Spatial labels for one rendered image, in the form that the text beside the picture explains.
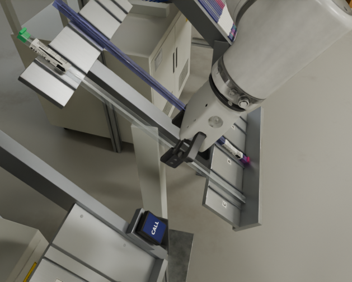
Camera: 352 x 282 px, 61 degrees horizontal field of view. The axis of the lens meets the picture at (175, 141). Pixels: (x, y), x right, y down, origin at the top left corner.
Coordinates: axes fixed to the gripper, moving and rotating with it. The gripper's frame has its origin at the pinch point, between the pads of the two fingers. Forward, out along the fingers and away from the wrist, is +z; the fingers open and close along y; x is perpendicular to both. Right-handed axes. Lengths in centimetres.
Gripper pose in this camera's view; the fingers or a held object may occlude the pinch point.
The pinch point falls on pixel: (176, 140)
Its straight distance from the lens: 53.2
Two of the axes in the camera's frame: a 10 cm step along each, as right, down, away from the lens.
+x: -8.3, -4.8, -2.8
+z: -5.2, 4.9, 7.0
